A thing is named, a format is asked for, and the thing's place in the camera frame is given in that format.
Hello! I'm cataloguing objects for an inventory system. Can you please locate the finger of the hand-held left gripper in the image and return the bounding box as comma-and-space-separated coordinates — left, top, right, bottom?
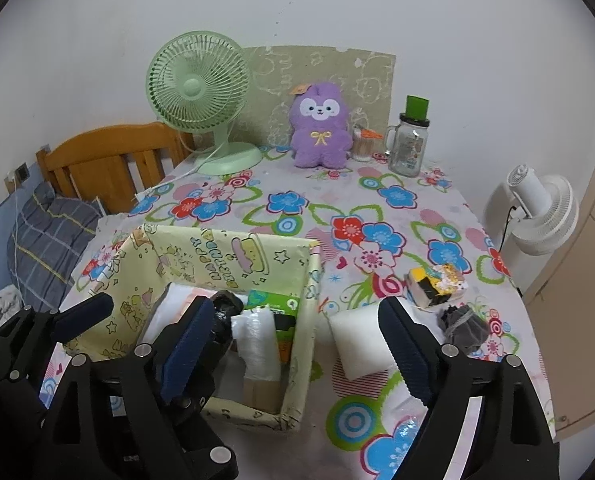
0, 292, 116, 376
164, 376, 240, 480

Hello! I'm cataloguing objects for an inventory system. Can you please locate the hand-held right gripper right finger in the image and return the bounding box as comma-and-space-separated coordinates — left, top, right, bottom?
379, 296, 562, 480

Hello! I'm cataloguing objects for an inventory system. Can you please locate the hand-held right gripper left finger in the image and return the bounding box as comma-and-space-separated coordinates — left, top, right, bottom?
40, 295, 217, 480

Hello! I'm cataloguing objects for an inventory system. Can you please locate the white pad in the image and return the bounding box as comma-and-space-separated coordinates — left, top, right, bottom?
329, 302, 403, 381

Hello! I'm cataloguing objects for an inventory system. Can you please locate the black plastic bag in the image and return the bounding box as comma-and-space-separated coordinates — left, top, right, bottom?
211, 290, 245, 361

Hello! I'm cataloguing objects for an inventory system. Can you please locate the clear plastic bag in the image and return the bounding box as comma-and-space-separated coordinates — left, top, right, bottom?
390, 385, 431, 441

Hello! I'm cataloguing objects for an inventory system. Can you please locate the dark grey sock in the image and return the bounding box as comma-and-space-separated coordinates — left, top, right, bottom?
437, 304, 491, 348

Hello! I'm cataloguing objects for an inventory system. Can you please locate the white crinkled plastic bundle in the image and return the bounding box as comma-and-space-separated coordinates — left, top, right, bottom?
230, 307, 283, 381

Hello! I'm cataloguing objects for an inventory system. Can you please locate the yellow black tissue packet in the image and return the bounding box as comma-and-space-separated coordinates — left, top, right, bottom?
407, 262, 468, 308

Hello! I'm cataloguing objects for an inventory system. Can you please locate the green packet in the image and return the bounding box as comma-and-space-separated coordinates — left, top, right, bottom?
244, 290, 303, 361

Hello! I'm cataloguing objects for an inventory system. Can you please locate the yellow fabric storage box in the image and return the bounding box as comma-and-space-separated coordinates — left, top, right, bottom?
67, 224, 324, 433

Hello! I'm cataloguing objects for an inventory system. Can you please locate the grey plaid pillow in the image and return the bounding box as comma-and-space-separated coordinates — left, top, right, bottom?
6, 182, 103, 313

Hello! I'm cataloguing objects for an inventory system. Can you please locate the wooden bed headboard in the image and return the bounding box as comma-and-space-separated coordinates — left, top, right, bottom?
36, 121, 195, 213

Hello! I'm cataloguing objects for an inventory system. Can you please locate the floral tablecloth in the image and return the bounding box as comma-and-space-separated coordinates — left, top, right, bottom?
27, 142, 558, 480

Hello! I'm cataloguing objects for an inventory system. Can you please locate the white floor fan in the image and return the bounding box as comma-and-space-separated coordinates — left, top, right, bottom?
482, 163, 579, 297

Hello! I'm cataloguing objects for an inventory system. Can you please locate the glass mug jar green lid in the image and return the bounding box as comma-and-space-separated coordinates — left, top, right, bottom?
385, 94, 432, 177

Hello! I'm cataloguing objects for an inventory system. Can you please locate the beige wooden door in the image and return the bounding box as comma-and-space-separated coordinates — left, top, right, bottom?
522, 60, 595, 441

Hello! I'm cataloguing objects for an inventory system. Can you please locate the swab jar orange lid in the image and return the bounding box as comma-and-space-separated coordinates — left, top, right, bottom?
351, 125, 382, 162

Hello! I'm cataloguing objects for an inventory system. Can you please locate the purple plush toy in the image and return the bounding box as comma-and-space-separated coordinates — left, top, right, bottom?
288, 83, 353, 169

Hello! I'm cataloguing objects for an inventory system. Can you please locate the green desk fan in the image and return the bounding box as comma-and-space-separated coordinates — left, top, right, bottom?
146, 31, 264, 177

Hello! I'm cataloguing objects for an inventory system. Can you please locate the patterned green board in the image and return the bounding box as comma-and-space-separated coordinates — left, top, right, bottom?
237, 45, 395, 156

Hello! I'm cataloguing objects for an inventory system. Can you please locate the black fan cable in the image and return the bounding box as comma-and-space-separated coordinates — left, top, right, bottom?
497, 200, 522, 252

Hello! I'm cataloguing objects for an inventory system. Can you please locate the white fan cable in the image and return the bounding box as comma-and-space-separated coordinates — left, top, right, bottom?
134, 144, 219, 197

